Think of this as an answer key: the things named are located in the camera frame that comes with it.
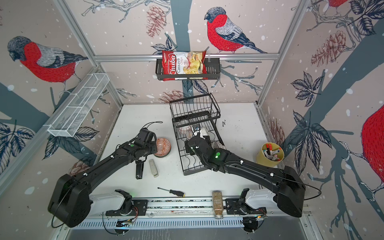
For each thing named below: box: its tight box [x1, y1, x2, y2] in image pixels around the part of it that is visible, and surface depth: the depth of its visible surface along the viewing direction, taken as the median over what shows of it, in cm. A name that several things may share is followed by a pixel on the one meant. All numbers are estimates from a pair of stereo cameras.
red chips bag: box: [161, 50, 208, 81], surface depth 90 cm
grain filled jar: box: [212, 190, 224, 220], surface depth 72 cm
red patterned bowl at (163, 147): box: [154, 138, 171, 158], surface depth 92 cm
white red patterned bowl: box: [177, 125, 194, 139], surface depth 100 cm
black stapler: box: [135, 159, 145, 180], surface depth 85 cm
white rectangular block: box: [149, 159, 159, 178], surface depth 86 cm
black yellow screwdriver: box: [157, 187, 186, 198], surface depth 79 cm
